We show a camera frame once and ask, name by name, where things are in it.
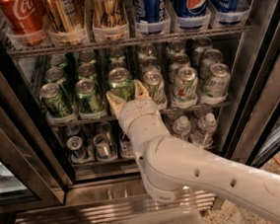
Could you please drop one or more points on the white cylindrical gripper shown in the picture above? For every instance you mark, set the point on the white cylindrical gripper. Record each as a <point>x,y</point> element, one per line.
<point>137,111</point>

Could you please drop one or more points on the green can column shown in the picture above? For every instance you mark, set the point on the green can column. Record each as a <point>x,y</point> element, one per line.
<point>121,83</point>
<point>87,56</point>
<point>118,63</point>
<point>87,71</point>
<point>116,54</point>
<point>88,96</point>

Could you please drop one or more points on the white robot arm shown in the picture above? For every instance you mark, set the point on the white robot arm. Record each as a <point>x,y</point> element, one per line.
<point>167,163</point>

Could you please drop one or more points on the white diet can front left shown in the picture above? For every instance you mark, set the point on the white diet can front left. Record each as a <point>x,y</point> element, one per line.
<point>154,83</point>

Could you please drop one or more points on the white diet can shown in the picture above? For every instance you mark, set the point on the white diet can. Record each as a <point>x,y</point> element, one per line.
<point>150,62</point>
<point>174,47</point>
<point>146,50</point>
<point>185,85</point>
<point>177,61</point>
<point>154,83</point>
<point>216,81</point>
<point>197,47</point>
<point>208,58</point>

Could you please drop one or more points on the silver can bottom back right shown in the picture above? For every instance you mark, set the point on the silver can bottom back right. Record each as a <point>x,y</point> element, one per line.
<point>105,128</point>

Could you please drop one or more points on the silver can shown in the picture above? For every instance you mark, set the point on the silver can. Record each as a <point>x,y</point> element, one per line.
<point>102,145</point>
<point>77,148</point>
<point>73,130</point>
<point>105,128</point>

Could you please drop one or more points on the white diet can middle left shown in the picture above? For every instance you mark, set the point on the white diet can middle left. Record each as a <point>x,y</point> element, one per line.
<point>150,62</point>

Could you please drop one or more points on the white diet can back left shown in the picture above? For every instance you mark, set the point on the white diet can back left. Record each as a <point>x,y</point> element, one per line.
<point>146,50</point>

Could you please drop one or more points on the silver can bottom front right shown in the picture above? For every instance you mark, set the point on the silver can bottom front right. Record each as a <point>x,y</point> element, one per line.
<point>102,145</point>

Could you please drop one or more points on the white diet can front middle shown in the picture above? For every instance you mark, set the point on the white diet can front middle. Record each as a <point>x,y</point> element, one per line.
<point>185,85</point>

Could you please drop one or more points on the white diet can middle centre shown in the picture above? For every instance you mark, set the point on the white diet can middle centre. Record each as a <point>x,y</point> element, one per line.
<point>177,61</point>

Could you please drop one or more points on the silver can bottom back left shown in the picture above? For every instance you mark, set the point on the silver can bottom back left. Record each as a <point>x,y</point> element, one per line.
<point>73,130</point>

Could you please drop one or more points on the white diet can back centre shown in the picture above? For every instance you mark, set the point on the white diet can back centre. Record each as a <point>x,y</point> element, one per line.
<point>174,47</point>

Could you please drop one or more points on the silver can bottom front left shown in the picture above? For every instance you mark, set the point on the silver can bottom front left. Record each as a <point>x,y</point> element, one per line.
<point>77,148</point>

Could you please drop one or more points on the green can front left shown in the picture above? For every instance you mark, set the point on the green can front left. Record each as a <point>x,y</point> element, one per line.
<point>55,100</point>

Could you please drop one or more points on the green can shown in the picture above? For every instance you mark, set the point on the green can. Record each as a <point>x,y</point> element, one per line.
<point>55,100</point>
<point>58,76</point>
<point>58,60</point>

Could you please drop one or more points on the green can middle left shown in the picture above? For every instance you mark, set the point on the green can middle left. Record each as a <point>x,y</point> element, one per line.
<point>58,76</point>

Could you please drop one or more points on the green can back left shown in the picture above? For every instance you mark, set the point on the green can back left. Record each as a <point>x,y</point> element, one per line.
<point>58,60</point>

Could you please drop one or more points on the white diet can front right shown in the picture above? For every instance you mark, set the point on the white diet can front right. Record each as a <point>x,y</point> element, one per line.
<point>216,81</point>

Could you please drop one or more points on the gold can right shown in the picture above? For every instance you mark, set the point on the gold can right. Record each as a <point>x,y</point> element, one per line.
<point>108,18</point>

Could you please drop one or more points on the gold can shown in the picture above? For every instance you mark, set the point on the gold can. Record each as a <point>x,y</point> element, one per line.
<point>108,18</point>
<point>66,21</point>

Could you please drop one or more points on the white diet can back right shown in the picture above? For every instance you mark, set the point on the white diet can back right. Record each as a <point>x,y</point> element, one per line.
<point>197,47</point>

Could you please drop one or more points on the white diet can middle right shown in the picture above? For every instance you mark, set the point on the white diet can middle right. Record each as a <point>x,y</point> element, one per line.
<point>208,58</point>

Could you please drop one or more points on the blue pepsi can left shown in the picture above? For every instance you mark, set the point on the blue pepsi can left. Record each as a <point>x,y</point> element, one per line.
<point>151,16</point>

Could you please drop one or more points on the gold can left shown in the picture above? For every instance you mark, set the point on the gold can left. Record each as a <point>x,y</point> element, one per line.
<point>66,21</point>

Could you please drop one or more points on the steel fridge base grille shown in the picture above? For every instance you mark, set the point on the steel fridge base grille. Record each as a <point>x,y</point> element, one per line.
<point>110,201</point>

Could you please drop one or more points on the blue pepsi can middle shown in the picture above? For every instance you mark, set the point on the blue pepsi can middle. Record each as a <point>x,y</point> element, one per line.
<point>188,12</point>

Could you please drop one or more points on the left glass fridge door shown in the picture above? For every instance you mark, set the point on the left glass fridge door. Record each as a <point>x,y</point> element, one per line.
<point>26,155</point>

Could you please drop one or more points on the red cola can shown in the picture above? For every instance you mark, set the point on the red cola can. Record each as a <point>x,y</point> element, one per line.
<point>24,20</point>

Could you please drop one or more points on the right open fridge door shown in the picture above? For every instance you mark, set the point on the right open fridge door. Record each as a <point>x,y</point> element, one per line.
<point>257,87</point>

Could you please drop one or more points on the brown tea bottle left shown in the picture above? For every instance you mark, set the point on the brown tea bottle left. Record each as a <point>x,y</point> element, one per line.
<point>125,147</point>

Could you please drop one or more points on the clear water bottle right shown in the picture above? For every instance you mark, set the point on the clear water bottle right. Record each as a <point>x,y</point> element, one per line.
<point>204,130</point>

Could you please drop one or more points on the middle wire shelf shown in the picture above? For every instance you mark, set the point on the middle wire shelf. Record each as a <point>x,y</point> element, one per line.
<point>112,117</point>

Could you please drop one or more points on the wire shelf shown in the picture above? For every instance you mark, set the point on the wire shelf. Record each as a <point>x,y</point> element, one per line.
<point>112,117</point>
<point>32,52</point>

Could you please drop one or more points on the top wire shelf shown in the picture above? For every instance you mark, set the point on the top wire shelf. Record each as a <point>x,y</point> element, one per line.
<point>32,52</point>

